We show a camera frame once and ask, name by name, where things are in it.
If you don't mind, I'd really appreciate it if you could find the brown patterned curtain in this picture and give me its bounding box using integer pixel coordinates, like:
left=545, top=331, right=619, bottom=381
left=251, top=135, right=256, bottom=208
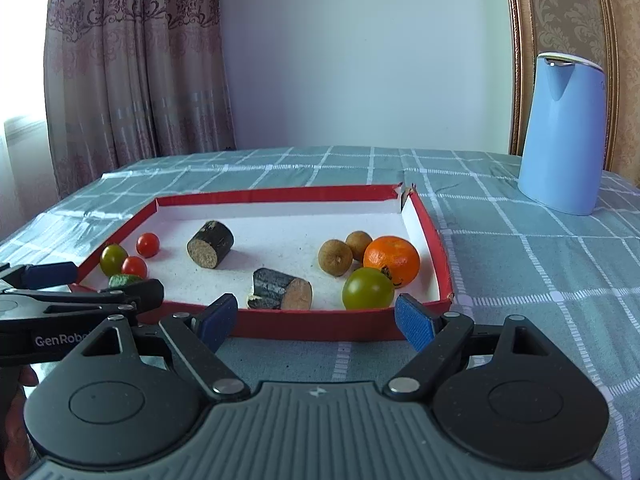
left=42, top=0, right=236, bottom=202

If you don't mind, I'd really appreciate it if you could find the red cherry tomato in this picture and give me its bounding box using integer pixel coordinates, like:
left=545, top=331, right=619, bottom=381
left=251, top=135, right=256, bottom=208
left=136, top=232, right=161, bottom=258
left=121, top=256, right=149, bottom=279

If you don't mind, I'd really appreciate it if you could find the dark sugarcane piece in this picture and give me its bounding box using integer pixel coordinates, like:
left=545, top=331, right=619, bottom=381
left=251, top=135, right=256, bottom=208
left=187, top=220, right=235, bottom=269
left=246, top=268, right=314, bottom=311

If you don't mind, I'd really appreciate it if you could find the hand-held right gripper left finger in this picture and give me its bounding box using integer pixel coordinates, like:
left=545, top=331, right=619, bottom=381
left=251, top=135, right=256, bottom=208
left=82, top=294, right=251, bottom=401

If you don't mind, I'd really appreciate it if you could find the large green tomato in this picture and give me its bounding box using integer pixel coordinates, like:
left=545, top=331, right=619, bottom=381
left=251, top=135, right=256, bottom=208
left=342, top=267, right=395, bottom=311

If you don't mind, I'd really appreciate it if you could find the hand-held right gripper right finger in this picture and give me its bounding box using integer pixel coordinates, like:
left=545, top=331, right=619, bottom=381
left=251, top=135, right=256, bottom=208
left=384, top=294, right=554, bottom=401

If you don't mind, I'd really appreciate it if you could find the person's left hand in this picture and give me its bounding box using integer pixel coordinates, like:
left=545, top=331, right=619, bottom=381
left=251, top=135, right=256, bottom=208
left=0, top=366, right=40, bottom=463

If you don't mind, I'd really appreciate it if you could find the gold framed patterned wall panel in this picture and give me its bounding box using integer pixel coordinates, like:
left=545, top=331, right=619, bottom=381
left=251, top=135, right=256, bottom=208
left=502, top=0, right=640, bottom=172

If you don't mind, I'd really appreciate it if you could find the red cardboard box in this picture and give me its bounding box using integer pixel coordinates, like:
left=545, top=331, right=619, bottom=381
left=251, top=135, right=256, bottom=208
left=70, top=182, right=456, bottom=343

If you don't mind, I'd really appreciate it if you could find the brown longan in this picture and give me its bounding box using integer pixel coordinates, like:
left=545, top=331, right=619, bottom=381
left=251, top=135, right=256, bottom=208
left=318, top=239, right=354, bottom=278
left=345, top=230, right=373, bottom=262

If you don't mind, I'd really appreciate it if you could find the small green tomato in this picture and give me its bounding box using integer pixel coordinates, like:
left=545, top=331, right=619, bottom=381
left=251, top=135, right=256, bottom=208
left=99, top=243, right=129, bottom=277

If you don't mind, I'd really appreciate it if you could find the blue electric kettle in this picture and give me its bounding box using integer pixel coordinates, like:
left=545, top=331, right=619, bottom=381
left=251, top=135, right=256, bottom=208
left=517, top=52, right=606, bottom=217

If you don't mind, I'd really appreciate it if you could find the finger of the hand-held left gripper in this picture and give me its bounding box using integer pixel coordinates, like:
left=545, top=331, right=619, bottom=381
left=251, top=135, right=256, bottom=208
left=0, top=262, right=79, bottom=289
left=0, top=279, right=165, bottom=324

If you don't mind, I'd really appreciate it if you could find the green checked tablecloth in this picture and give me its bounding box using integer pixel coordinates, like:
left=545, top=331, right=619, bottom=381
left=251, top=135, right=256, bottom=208
left=0, top=146, right=640, bottom=461

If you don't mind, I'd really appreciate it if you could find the orange tangerine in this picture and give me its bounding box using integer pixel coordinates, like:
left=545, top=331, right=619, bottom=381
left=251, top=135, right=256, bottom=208
left=363, top=236, right=421, bottom=286

